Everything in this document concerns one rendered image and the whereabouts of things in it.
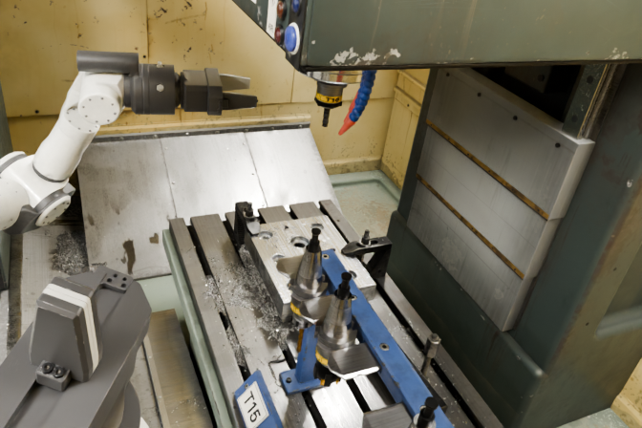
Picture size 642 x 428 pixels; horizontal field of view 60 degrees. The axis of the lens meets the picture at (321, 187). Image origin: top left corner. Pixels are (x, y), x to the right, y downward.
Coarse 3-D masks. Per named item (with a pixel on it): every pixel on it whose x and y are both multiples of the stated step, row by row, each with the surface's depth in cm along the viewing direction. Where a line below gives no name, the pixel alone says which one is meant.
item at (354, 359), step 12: (348, 348) 82; (360, 348) 82; (336, 360) 80; (348, 360) 80; (360, 360) 80; (372, 360) 81; (336, 372) 78; (348, 372) 78; (360, 372) 79; (372, 372) 79
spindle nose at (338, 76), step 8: (304, 72) 99; (312, 72) 98; (320, 72) 97; (328, 72) 97; (336, 72) 96; (344, 72) 97; (352, 72) 97; (360, 72) 98; (320, 80) 98; (328, 80) 98; (336, 80) 98; (344, 80) 98; (352, 80) 98; (360, 80) 99
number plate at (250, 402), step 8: (256, 384) 106; (248, 392) 106; (256, 392) 105; (240, 400) 107; (248, 400) 105; (256, 400) 104; (248, 408) 104; (256, 408) 103; (264, 408) 102; (248, 416) 103; (256, 416) 102; (264, 416) 101; (248, 424) 102; (256, 424) 101
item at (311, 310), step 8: (320, 296) 91; (328, 296) 91; (304, 304) 89; (312, 304) 89; (320, 304) 89; (328, 304) 90; (304, 312) 87; (312, 312) 87; (320, 312) 88; (312, 320) 86
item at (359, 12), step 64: (256, 0) 77; (320, 0) 62; (384, 0) 65; (448, 0) 68; (512, 0) 72; (576, 0) 76; (640, 0) 81; (320, 64) 66; (384, 64) 70; (448, 64) 74; (512, 64) 78; (576, 64) 83
